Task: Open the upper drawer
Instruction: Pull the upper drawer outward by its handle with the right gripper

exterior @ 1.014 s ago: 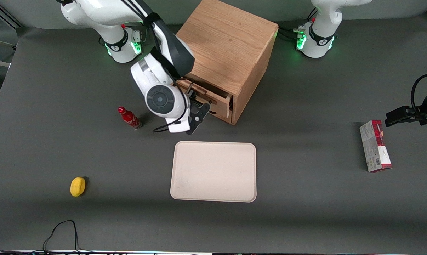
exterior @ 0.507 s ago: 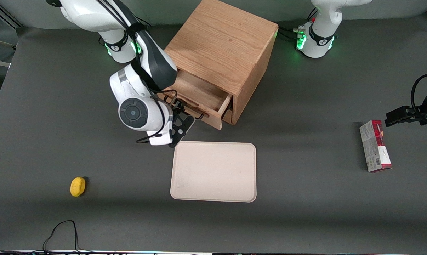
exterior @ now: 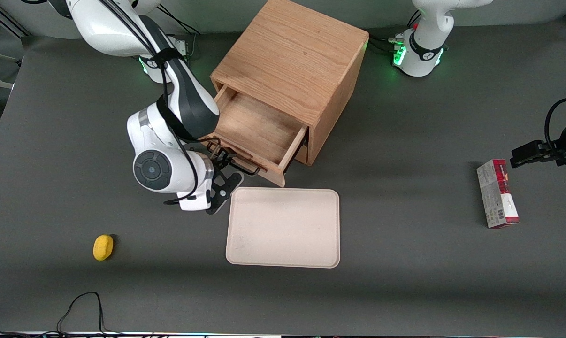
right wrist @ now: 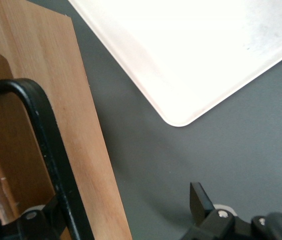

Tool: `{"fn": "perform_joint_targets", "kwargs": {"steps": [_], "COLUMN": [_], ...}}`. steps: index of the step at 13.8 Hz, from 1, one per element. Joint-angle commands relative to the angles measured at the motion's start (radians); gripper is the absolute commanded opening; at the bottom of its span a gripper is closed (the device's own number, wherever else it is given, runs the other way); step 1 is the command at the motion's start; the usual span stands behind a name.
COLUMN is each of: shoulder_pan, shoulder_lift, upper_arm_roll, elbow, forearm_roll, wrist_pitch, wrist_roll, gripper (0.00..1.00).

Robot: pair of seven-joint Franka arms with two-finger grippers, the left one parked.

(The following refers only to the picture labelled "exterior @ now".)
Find black left gripper cable loop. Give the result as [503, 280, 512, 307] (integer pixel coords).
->
[544, 97, 566, 151]

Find wooden drawer cabinet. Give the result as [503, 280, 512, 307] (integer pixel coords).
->
[210, 0, 369, 166]

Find thin black floor cable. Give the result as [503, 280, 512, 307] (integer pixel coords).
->
[0, 292, 124, 338]

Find black left arm base cables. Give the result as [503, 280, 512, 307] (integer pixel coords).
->
[367, 9, 422, 55]

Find yellow lemon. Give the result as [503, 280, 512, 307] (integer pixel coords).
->
[93, 234, 115, 261]

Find grey and red carton box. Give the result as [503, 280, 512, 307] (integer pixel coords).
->
[476, 159, 520, 229]

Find wooden drawer with black handle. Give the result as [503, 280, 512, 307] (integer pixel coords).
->
[293, 140, 310, 165]
[201, 84, 310, 188]

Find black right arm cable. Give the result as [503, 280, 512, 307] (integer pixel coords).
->
[100, 0, 200, 206]

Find beige plastic tray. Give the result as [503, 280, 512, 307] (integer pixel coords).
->
[225, 187, 341, 269]

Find black right arm base cables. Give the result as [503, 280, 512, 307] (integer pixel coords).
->
[159, 5, 204, 59]

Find black arm base cables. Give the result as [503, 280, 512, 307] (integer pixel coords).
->
[159, 5, 204, 59]
[367, 9, 422, 55]

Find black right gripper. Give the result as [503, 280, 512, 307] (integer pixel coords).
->
[206, 144, 239, 189]

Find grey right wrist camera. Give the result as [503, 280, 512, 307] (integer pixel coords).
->
[177, 171, 245, 215]

